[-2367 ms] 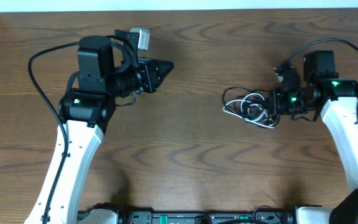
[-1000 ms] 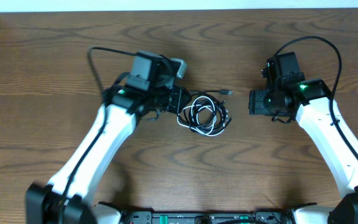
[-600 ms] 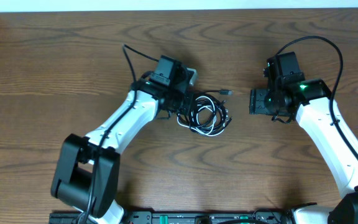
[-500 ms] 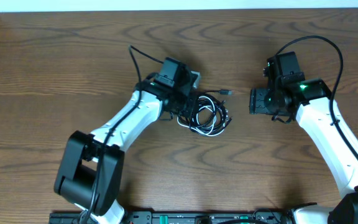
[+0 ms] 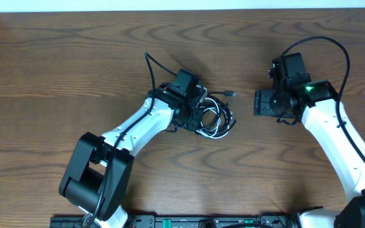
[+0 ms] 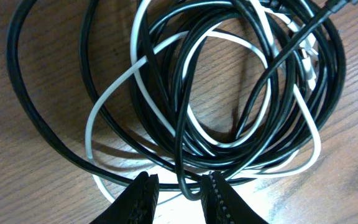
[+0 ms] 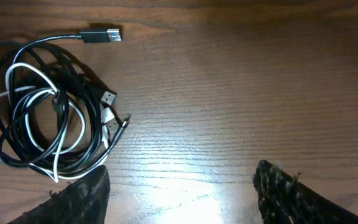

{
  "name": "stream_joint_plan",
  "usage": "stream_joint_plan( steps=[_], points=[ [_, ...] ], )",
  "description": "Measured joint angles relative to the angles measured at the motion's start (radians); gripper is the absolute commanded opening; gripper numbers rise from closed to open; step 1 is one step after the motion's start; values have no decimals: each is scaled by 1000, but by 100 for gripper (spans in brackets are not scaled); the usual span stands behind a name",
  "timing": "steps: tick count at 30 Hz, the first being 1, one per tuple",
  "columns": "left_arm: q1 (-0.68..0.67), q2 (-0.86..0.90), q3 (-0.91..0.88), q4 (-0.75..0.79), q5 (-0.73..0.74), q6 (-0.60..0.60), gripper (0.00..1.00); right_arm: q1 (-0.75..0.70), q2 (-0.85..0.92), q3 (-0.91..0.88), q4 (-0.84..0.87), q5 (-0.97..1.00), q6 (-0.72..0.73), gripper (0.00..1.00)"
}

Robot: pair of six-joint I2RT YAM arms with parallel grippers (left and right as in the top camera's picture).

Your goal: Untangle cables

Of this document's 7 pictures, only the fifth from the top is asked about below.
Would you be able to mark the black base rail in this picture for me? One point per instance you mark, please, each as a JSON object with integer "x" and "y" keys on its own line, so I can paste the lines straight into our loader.
{"x": 151, "y": 221}

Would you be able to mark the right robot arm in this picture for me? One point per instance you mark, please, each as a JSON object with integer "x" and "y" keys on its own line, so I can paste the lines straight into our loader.
{"x": 313, "y": 104}

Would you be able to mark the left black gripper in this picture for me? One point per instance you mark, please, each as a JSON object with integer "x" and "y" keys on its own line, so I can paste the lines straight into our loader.
{"x": 192, "y": 126}

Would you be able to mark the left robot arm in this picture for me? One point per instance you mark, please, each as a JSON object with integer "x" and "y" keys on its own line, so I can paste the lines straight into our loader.
{"x": 98, "y": 172}

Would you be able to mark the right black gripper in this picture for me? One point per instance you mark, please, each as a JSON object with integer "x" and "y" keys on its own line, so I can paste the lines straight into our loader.
{"x": 261, "y": 104}

